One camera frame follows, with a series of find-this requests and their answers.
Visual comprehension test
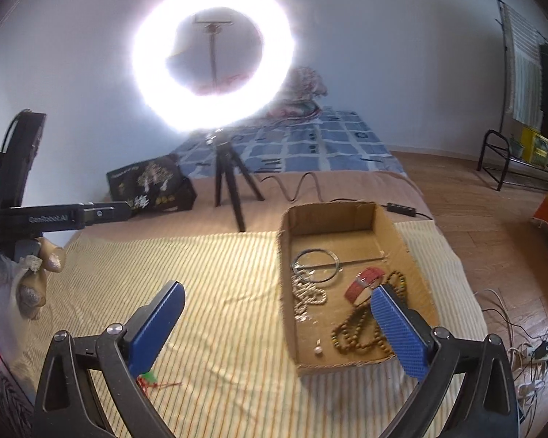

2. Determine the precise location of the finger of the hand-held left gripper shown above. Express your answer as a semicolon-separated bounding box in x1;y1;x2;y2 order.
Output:
83;201;133;226

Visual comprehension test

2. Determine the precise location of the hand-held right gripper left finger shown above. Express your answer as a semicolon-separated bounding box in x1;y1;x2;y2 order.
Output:
34;280;186;438

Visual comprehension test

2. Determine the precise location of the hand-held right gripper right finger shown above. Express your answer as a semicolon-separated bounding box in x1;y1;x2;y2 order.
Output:
370;284;520;438

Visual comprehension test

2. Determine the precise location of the green pendant with red cord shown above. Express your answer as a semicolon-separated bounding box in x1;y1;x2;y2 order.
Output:
136;372;183;391

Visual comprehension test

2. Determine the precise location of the brown bead necklace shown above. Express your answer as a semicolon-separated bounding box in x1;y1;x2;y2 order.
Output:
331;270;409;354

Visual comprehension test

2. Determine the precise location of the red woven bracelet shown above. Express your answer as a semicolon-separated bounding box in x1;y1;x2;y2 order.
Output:
345;268;387;306

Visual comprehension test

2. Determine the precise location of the pearl necklace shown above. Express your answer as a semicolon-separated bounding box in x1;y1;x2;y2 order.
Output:
292;274;328;322

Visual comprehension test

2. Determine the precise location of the black bangle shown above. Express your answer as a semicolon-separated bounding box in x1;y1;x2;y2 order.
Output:
292;249;341;286

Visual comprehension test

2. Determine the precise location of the cardboard box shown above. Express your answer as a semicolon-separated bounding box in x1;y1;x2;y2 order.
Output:
278;201;440;376

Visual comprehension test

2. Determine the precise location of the person's left hand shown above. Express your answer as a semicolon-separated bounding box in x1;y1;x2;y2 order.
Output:
0;236;67;329

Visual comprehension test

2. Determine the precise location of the black printed snack bag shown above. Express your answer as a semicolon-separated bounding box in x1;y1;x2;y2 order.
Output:
107;155;197;215

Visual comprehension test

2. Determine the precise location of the yellow striped cloth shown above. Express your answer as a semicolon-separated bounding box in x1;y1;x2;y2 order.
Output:
0;219;489;438

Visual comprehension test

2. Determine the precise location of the black tripod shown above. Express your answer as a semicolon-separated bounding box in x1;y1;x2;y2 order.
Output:
204;130;266;233

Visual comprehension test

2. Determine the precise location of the white power strip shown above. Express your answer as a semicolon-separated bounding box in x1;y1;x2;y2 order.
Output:
507;342;548;369

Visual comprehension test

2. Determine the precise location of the blue patterned bed sheet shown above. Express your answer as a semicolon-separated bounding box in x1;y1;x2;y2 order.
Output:
171;109;407;181

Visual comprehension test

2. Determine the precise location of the floral folded quilt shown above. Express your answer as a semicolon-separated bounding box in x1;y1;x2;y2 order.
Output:
196;66;327;122

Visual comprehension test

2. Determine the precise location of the yellow box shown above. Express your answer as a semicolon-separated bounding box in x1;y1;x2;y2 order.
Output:
521;125;548;166

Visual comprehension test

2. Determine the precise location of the striped hanging cloth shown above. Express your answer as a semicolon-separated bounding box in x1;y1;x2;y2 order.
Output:
502;4;544;128

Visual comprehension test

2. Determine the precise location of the black clothes rack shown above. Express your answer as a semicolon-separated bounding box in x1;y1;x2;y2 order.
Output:
477;0;548;192

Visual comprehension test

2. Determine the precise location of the white cable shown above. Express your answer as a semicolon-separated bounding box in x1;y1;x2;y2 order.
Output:
482;288;530;352

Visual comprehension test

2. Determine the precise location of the black power cable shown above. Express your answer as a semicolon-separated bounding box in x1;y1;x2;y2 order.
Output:
260;171;434;220

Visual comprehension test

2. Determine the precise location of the white ring light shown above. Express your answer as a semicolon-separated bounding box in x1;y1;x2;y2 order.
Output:
132;0;297;135

